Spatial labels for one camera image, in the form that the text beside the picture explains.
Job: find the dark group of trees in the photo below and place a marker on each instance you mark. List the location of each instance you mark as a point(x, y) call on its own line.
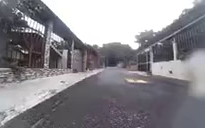
point(116, 53)

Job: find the dark grey asphalt road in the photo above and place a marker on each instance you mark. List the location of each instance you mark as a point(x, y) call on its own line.
point(103, 100)

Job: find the pale concrete pavement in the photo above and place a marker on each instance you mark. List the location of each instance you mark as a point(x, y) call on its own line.
point(138, 72)

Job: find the trees behind fence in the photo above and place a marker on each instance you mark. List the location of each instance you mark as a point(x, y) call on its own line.
point(146, 36)

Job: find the long building with pillars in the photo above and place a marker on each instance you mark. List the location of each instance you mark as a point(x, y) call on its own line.
point(36, 40)

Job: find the grey concrete pavement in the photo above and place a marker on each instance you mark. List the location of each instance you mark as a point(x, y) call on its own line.
point(23, 93)

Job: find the dark fence on white wall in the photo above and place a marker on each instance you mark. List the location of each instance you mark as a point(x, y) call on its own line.
point(176, 43)

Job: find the low stone wall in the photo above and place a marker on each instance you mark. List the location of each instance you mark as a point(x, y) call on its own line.
point(10, 74)

